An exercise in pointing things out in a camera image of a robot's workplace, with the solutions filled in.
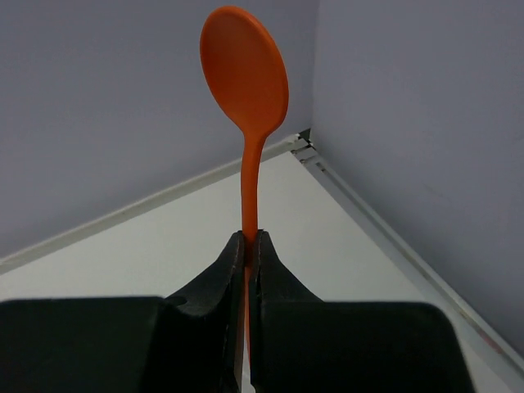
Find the orange plastic spoon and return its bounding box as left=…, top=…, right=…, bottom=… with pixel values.
left=199, top=5, right=290, bottom=393

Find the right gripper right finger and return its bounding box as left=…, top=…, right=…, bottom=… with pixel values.
left=249, top=231, right=475, bottom=392

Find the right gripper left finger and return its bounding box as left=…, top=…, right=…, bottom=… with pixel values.
left=1, top=233, right=244, bottom=392

